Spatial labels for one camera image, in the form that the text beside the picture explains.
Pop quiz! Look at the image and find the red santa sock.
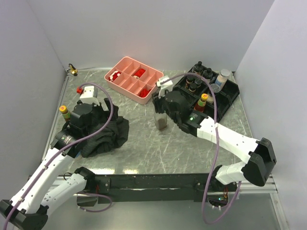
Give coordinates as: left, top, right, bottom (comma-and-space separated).
108, 70, 121, 81
133, 68, 146, 79

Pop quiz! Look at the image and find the glass oil bottle gold spout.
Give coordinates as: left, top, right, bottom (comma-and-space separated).
154, 113, 167, 131

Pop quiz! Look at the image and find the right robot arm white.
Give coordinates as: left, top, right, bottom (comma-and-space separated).
152, 91, 277, 191

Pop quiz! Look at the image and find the brown spice bottle black cap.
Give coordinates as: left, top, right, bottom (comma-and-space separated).
192, 61, 204, 75

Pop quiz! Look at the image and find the red santa sock middle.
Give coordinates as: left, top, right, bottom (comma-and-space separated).
133, 68, 146, 79

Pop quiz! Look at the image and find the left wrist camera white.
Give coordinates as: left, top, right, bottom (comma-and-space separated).
76, 86, 100, 106

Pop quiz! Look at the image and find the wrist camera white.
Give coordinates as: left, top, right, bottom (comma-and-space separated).
156, 76, 173, 98
76, 86, 100, 106

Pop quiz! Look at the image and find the sauce bottle yellow cap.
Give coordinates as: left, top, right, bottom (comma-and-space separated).
59, 105, 71, 122
194, 93, 208, 112

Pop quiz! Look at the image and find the white salt bottle black cap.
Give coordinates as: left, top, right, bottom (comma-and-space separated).
202, 68, 213, 82

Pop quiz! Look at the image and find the black base beam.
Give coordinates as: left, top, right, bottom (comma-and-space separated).
76, 166, 238, 208

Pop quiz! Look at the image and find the dark spice jar black lid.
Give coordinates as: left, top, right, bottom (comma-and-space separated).
189, 83, 197, 93

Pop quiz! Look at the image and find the aluminium rail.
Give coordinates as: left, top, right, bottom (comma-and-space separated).
208, 175, 278, 195

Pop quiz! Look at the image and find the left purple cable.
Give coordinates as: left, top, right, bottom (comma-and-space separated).
2, 82, 115, 230

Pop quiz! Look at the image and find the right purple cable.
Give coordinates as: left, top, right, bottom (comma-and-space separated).
157, 72, 242, 225

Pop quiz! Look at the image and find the pink divided organizer tray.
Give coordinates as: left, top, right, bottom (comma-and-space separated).
104, 57, 164, 105

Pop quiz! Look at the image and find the black compartment bin rack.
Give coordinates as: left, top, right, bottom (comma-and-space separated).
173, 66, 240, 122

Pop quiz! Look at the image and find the purple cable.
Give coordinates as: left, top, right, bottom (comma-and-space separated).
2, 82, 115, 230
157, 72, 242, 225

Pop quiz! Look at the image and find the black cloth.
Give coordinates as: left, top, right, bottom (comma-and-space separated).
81, 105, 130, 158

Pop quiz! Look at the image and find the clear lid seasoning jar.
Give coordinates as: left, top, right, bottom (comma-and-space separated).
207, 83, 221, 104

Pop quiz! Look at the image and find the blue label jar under arm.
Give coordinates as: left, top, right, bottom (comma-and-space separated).
75, 154, 82, 161

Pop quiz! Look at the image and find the red santa sock left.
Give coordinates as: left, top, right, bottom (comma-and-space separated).
108, 70, 121, 81

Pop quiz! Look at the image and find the red sock front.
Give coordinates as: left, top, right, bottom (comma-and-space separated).
139, 88, 151, 98

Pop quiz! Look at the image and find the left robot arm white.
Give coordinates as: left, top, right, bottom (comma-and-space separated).
0, 98, 117, 230

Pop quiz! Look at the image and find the blue label white granule bottle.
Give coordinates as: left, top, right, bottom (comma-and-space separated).
215, 69, 232, 89

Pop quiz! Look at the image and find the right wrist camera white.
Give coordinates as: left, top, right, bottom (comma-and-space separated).
156, 76, 173, 98

